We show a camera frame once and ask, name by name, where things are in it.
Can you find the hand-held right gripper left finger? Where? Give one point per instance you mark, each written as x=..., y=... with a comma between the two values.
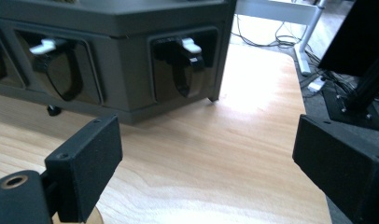
x=85, y=168

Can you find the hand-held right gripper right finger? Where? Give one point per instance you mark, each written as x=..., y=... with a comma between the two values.
x=346, y=168

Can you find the black corner rack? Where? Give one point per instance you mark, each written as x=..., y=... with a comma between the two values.
x=116, y=62

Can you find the black stand base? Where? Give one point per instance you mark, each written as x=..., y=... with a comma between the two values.
x=355, y=112

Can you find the white power strip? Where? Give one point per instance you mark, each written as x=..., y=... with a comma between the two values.
x=316, y=84

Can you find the white desk frame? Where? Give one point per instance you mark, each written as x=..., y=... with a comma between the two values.
x=281, y=11

